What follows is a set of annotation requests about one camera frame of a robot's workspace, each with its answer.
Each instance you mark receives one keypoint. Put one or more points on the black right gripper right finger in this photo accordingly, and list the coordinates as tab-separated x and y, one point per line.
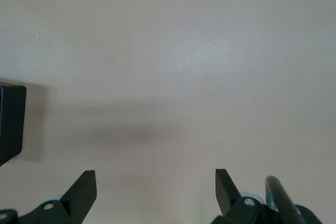
231	205

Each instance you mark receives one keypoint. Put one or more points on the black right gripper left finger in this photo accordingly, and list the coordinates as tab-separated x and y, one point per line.
73	203

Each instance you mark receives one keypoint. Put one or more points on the black plastic box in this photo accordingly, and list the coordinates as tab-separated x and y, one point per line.
11	124

